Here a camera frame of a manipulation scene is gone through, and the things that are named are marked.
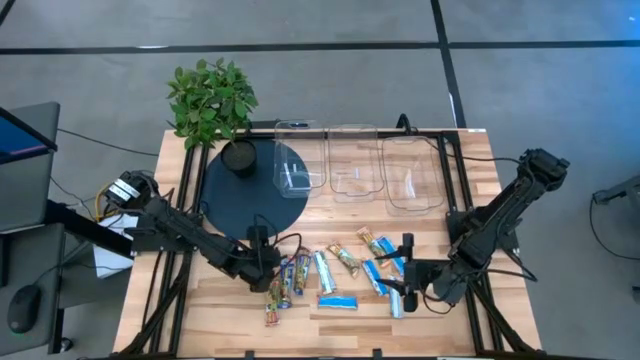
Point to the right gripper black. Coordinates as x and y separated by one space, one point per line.
424 277

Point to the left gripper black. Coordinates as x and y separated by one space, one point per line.
262 270

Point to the tan green granola bar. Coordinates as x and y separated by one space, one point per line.
344 259

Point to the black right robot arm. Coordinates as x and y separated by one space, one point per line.
490 230

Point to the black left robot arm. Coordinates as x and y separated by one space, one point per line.
200 240

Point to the pale blue white granola bar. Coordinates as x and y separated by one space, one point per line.
325 272

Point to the light blue granola bar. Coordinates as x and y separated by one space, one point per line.
338 302

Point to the round dark blue mat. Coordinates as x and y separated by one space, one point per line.
240 205

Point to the clear plastic bin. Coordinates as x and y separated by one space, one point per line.
300 150
355 160
412 175

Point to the white box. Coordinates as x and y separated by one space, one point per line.
107 260

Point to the green potted plant black pot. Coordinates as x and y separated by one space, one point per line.
210 100

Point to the black desk support beam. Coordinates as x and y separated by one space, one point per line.
85 227

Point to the grey stand leg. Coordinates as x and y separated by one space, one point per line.
620 190

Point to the black computer mouse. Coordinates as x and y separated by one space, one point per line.
24 310

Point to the grey desk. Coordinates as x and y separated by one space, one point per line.
30 200

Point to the monitor with blue screen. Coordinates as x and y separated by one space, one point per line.
20 140

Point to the black aluminium table frame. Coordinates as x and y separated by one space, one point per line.
452 137

